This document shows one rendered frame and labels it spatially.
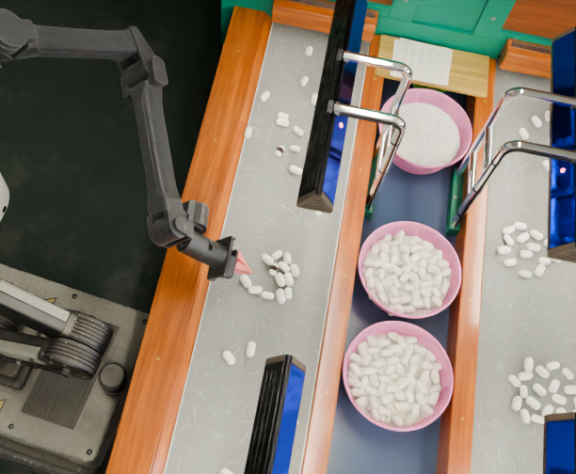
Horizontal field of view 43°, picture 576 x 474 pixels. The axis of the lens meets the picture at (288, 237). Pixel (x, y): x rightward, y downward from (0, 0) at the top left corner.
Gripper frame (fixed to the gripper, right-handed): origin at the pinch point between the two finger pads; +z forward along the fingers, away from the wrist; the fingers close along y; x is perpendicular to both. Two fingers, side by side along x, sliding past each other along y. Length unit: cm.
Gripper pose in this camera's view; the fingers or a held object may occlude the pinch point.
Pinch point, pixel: (248, 272)
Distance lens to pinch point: 176.6
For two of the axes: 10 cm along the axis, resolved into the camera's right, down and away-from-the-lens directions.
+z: 7.0, 4.0, 5.9
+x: -7.0, 2.1, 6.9
